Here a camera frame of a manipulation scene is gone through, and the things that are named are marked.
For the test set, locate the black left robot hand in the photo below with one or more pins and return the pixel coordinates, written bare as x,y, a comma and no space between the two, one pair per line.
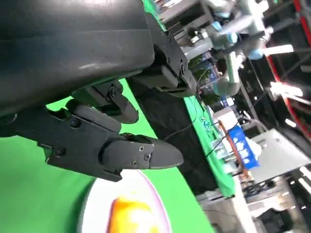
73,48

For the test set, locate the orange and white bread roll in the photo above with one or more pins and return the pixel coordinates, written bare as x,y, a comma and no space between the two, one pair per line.
128,216

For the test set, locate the lilac plate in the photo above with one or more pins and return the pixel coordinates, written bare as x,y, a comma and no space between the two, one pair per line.
97,206

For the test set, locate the green cloth on workshop table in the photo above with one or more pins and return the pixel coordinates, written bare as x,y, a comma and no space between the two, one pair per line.
213,165

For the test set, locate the clear plastic box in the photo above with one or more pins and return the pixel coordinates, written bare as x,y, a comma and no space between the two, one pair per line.
222,155

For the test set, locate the brown wooden shelf board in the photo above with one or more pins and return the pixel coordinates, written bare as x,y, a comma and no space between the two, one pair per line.
232,145

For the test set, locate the blue plastic bin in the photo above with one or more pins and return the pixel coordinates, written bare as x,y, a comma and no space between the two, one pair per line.
243,148

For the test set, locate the white workshop desk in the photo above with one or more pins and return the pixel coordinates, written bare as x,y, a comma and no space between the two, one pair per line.
226,213

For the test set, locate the red ceiling pipe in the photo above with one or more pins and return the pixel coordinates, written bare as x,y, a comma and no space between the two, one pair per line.
300,12

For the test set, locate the grey board panel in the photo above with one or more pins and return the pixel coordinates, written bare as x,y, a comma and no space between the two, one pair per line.
279,157

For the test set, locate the black office chair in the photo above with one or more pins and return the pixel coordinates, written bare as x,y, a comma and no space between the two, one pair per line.
274,221

